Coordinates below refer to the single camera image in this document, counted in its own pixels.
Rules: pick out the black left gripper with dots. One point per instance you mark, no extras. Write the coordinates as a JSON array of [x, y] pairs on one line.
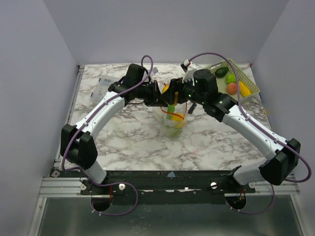
[[156, 95]]

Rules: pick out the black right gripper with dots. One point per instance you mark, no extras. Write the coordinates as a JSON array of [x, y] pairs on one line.
[[175, 91]]

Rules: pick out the clear zip bag orange zipper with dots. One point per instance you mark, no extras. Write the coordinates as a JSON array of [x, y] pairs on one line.
[[160, 113]]

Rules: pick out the yellow toy pear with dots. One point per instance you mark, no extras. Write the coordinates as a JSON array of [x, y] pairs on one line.
[[179, 120]]

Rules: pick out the green toy cabbage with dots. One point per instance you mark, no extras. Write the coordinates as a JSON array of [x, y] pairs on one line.
[[172, 131]]

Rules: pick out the orange toy peach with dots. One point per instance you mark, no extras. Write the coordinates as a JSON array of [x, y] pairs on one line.
[[231, 88]]

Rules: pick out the yellow toy mango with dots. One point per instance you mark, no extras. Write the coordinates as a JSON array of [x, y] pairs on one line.
[[244, 90]]

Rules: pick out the yellow toy lemon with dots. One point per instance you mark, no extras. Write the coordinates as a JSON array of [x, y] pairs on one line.
[[165, 88]]

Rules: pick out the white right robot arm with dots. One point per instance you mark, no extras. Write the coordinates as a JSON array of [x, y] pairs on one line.
[[281, 154]]

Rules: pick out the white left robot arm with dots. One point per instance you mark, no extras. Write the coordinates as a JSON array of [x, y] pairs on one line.
[[78, 141]]

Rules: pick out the black pin header strip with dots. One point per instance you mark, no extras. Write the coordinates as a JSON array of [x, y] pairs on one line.
[[192, 107]]

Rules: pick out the dark green toy avocado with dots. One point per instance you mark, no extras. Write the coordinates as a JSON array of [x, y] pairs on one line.
[[221, 72]]

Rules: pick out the clear plastic box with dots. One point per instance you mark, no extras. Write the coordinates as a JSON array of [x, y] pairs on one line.
[[101, 89]]

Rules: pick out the green perforated plastic basket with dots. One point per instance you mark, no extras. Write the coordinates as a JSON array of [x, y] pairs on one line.
[[240, 76]]

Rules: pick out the light green toy apple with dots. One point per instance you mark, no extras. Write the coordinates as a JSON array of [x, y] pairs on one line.
[[230, 78]]

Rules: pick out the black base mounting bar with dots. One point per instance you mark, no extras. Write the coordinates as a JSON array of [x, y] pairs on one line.
[[126, 188]]

